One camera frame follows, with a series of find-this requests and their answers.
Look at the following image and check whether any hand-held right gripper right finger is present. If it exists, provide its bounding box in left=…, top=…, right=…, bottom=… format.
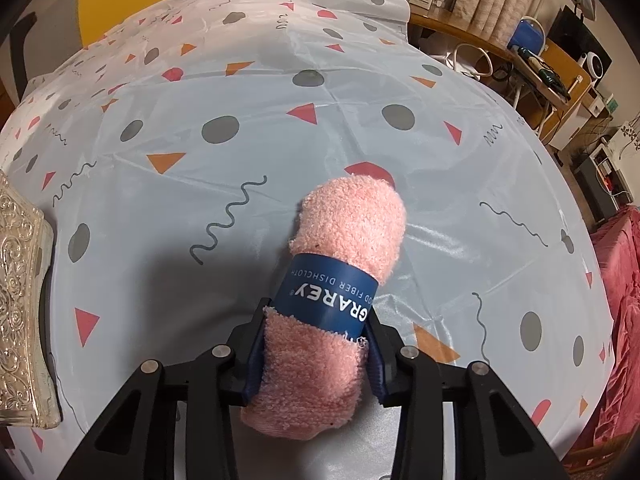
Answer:
left=362, top=317, right=569, bottom=480

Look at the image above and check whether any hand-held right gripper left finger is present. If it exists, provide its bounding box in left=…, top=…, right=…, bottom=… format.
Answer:
left=55, top=297, right=273, bottom=480

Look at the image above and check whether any pink dishcloth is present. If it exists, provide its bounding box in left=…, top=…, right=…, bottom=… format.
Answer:
left=240, top=174, right=407, bottom=441

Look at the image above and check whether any rattan chair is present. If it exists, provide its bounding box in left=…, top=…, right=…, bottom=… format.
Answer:
left=565, top=432, right=632, bottom=477

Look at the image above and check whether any ornate gold tissue box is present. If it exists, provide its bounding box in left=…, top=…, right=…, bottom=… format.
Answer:
left=0, top=170, right=62, bottom=430

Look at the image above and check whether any pink blanket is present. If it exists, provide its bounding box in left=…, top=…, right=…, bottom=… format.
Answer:
left=565, top=205, right=640, bottom=461

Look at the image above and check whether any grey low shelf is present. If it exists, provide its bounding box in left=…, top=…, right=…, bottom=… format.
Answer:
left=575, top=152, right=633, bottom=221

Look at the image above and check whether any white tote bag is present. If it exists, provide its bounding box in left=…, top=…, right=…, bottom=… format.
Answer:
left=440, top=42, right=496, bottom=82

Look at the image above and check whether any black tools bundle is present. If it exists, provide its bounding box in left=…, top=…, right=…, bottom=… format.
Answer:
left=515, top=45, right=571, bottom=101

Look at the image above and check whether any wooden desk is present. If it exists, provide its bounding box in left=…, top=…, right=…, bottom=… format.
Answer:
left=407, top=10, right=516, bottom=61

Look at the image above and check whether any wooden board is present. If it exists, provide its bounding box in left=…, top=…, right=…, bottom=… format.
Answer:
left=542, top=47, right=597, bottom=111

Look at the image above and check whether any blue folding chair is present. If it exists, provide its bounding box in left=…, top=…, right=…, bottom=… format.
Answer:
left=507, top=17, right=546, bottom=56

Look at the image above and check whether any white desk fan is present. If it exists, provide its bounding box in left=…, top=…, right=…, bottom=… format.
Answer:
left=582, top=52, right=609, bottom=82

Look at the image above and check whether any black monitor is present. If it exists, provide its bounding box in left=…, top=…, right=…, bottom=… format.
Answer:
left=547, top=5, right=613, bottom=78

